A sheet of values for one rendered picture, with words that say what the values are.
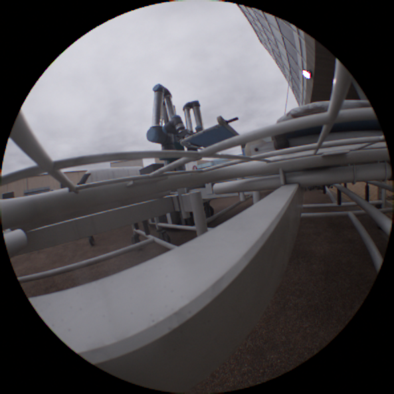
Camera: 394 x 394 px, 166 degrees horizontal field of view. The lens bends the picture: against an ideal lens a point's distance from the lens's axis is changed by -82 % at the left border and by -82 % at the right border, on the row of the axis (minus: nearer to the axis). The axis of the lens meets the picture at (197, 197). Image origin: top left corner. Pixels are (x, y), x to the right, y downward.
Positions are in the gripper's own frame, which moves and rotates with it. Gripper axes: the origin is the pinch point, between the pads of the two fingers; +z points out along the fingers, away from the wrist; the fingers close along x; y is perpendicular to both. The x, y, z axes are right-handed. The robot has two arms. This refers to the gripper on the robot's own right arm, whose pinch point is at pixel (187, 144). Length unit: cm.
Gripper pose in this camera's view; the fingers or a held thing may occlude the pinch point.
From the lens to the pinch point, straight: 124.2
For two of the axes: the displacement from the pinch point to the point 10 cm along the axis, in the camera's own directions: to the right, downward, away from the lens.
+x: 7.7, -3.2, -5.5
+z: 3.6, 9.3, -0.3
